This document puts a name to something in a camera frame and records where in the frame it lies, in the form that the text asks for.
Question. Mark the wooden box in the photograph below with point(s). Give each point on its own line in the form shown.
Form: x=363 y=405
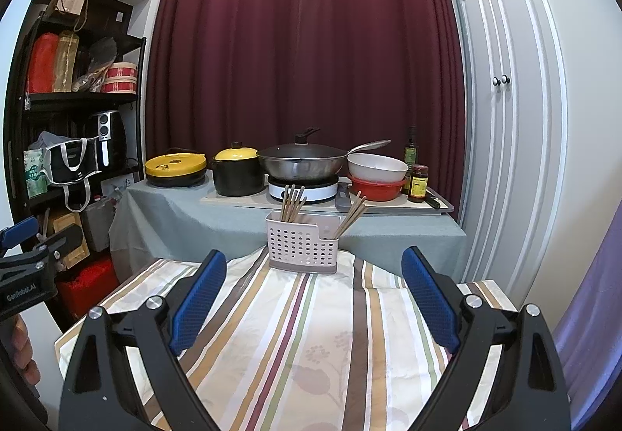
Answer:
x=73 y=248

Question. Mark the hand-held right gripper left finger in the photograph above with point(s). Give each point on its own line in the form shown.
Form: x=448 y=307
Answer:
x=199 y=299

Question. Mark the person's left hand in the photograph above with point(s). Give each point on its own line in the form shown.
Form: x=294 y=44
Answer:
x=24 y=353

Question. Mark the white bowl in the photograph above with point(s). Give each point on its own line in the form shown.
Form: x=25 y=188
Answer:
x=376 y=166

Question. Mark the grey tablecloth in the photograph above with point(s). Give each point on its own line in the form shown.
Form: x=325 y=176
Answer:
x=194 y=227

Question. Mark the clear plastic bag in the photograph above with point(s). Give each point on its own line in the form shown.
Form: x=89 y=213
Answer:
x=99 y=56

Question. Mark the black tote bag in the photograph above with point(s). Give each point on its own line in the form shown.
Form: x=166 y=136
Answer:
x=73 y=163

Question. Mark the dark oil bottle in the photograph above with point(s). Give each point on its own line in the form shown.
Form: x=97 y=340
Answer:
x=410 y=149

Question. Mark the green packet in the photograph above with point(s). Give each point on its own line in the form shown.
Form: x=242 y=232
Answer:
x=36 y=175

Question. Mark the grey tray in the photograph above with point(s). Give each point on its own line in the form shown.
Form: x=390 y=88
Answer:
x=398 y=208

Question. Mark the black air fryer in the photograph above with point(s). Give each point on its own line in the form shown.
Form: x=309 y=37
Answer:
x=109 y=139

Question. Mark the striped tablecloth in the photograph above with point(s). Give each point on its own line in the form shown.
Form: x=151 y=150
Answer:
x=311 y=338

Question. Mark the gold gift bag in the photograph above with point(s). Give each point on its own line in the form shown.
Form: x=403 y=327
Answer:
x=65 y=64

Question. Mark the black glass wok lid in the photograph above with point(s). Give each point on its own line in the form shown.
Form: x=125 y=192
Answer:
x=301 y=150

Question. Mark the red bowl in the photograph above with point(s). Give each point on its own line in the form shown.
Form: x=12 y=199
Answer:
x=376 y=190

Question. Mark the white induction cooker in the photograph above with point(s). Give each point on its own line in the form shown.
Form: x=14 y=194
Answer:
x=316 y=192

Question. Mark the red bag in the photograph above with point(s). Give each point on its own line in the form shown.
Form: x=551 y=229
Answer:
x=41 y=66

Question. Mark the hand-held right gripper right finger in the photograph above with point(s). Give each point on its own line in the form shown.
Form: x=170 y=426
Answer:
x=430 y=299

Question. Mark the dark red curtain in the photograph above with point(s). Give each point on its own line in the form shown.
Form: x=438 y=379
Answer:
x=301 y=47

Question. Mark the grey storage box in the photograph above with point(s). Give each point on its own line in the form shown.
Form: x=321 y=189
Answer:
x=97 y=227

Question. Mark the purple cloth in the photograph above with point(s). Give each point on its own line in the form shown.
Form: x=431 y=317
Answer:
x=593 y=314

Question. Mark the black shelf rack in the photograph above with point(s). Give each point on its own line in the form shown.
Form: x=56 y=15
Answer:
x=77 y=99

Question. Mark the white perforated utensil holder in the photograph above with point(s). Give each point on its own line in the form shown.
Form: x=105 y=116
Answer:
x=296 y=246

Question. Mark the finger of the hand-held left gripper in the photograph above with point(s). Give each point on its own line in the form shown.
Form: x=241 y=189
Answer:
x=60 y=241
x=19 y=231

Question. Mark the red striped round box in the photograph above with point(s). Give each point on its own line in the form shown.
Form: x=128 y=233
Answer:
x=119 y=78

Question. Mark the group of wooden chopsticks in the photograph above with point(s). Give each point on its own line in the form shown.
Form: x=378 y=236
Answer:
x=289 y=207

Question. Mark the steel wok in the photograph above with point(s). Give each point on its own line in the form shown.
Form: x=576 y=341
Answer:
x=301 y=169

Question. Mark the sauce jar with yellow label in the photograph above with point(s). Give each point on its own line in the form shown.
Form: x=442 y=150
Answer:
x=418 y=185

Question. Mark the white wardrobe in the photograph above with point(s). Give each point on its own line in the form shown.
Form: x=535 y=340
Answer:
x=510 y=168

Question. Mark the yellow lidded electric pan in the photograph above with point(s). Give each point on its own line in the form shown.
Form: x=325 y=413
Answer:
x=176 y=166

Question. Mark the black pot with yellow lid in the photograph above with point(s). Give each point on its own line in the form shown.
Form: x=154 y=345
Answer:
x=235 y=175

